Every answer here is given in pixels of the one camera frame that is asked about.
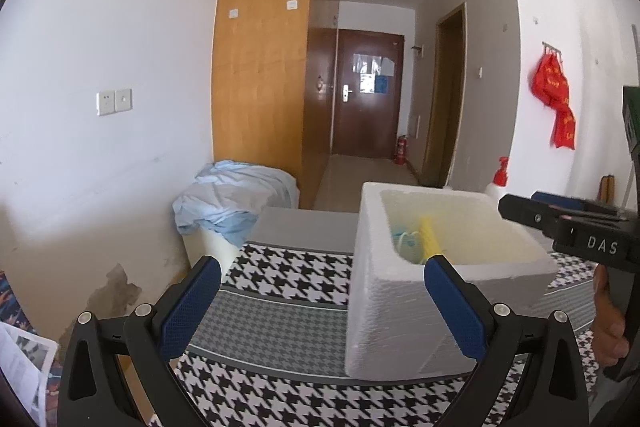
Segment light blue cloth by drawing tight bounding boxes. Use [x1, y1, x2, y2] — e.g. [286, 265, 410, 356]
[172, 159, 298, 250]

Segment wooden side door frame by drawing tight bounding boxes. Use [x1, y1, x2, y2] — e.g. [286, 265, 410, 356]
[421, 2, 467, 188]

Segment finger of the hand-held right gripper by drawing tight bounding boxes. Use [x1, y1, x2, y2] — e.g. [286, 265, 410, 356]
[498, 193, 622, 234]
[531, 191, 627, 216]

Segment white bin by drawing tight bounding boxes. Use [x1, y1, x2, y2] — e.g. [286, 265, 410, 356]
[181, 184, 301, 275]

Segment white door notice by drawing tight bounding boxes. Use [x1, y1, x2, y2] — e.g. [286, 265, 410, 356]
[353, 53, 396, 75]

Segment wooden wardrobe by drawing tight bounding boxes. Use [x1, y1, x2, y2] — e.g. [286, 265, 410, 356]
[211, 0, 341, 210]

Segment white foam box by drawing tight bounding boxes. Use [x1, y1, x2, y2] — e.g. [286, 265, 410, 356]
[344, 181, 558, 379]

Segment white pump bottle red cap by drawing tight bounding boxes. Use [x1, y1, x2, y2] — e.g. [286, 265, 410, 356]
[484, 156, 511, 198]

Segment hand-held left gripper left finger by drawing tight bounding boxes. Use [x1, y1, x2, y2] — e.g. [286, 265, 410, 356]
[57, 255, 222, 427]

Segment printed papers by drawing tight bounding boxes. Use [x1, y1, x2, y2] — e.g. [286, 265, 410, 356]
[0, 272, 58, 423]

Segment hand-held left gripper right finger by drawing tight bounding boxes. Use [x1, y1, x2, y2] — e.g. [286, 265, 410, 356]
[423, 255, 591, 427]

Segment person's right hand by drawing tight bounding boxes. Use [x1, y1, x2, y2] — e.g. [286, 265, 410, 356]
[592, 264, 632, 380]

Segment yellow foam net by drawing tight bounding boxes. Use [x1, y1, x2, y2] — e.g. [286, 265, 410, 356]
[419, 214, 446, 264]

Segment houndstooth blanket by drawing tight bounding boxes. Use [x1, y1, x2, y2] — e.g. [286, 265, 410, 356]
[150, 206, 608, 427]

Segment blue face mask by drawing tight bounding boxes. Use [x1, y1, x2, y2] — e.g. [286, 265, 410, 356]
[392, 229, 426, 265]

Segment dark brown door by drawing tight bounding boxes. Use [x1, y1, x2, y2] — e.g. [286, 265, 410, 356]
[332, 28, 405, 158]

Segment red hanging bags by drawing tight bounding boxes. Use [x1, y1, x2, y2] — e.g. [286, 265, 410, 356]
[531, 52, 577, 151]

